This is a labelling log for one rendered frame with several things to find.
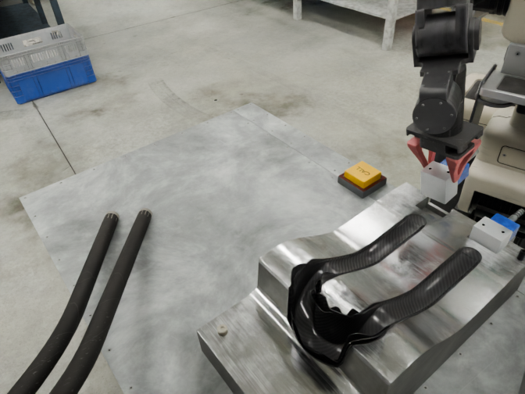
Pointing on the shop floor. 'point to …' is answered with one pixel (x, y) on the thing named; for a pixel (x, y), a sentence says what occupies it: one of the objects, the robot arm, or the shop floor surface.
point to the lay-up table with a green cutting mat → (396, 10)
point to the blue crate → (50, 79)
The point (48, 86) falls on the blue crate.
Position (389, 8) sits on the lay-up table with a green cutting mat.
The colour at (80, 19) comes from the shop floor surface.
